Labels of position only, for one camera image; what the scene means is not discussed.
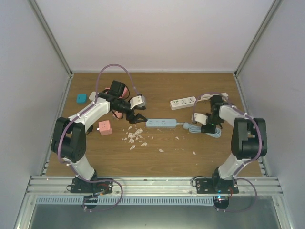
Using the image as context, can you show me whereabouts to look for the light blue power strip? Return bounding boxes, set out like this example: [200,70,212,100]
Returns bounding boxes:
[145,119,178,128]

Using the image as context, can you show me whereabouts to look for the pink triangular power socket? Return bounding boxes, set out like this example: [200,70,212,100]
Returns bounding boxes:
[104,86,127,120]

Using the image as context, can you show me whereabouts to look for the light blue cable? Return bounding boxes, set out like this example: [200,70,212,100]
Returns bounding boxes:
[176,121,222,139]

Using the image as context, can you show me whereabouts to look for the pink block socket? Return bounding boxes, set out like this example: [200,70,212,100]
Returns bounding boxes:
[97,120,112,136]

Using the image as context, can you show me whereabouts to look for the white power strip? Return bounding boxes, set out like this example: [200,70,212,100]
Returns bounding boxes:
[170,96,196,110]

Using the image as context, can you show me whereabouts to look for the black charger plug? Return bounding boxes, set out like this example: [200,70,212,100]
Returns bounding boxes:
[86,125,94,135]

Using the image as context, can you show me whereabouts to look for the small white charger plug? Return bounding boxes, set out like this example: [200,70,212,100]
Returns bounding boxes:
[89,91,96,102]

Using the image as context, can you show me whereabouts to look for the blue cube adapter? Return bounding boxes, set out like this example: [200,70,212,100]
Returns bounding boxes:
[76,94,87,104]

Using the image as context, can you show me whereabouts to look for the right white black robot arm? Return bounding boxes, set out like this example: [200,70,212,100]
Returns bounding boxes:
[201,94,267,193]

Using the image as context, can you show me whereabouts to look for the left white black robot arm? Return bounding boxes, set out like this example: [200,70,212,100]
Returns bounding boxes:
[51,81,147,193]

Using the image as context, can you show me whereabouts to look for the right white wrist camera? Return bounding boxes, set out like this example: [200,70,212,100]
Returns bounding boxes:
[192,113,208,125]

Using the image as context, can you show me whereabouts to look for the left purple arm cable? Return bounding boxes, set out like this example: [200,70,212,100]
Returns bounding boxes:
[57,63,141,181]

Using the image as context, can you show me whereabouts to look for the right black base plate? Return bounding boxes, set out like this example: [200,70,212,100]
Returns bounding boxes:
[190,176,239,194]

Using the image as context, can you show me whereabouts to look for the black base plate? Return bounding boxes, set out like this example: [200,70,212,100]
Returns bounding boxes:
[66,178,113,195]
[190,176,239,194]

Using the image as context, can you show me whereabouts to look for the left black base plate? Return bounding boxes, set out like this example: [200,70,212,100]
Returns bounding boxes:
[66,178,113,195]

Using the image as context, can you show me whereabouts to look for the grey slotted cable duct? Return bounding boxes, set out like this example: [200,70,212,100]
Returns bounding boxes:
[36,195,214,206]

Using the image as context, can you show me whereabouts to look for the aluminium frame rail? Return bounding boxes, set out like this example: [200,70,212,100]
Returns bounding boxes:
[26,176,283,196]

